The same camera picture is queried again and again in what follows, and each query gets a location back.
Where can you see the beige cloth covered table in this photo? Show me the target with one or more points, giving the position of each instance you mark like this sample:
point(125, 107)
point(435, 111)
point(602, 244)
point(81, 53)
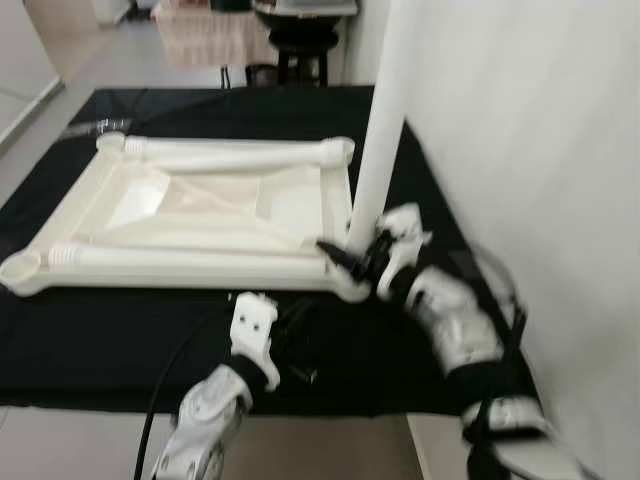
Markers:
point(210, 35)

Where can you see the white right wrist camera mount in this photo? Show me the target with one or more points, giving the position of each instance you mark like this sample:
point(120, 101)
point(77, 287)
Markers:
point(400, 225)

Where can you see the clear plastic food container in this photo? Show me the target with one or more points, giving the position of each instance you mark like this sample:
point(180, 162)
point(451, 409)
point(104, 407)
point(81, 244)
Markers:
point(305, 7)

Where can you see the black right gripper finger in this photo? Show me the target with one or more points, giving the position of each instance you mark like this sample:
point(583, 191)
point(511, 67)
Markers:
point(340, 258)

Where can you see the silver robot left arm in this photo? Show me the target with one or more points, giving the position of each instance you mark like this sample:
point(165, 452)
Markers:
point(205, 420)

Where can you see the white plastic children table top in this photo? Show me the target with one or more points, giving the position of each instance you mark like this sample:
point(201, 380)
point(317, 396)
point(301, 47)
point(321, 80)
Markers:
point(200, 205)

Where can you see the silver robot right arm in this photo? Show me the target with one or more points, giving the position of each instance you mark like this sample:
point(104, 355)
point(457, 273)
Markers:
point(455, 320)

